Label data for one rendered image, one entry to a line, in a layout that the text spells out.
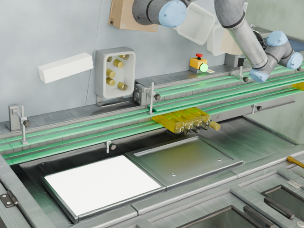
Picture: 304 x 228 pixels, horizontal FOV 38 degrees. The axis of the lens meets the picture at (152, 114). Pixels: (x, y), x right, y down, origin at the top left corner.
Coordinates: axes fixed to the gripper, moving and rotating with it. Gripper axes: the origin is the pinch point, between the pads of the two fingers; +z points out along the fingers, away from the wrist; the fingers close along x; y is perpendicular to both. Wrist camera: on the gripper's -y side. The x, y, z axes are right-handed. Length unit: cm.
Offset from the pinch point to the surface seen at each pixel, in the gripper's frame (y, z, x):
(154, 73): 21.3, 35.0, 27.9
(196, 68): -2.2, 29.2, 22.4
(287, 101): -85, 23, 41
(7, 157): 103, 18, 61
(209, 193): 31, -32, 61
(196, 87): 8.3, 14.5, 28.5
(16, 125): 98, 23, 49
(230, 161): 8, -19, 54
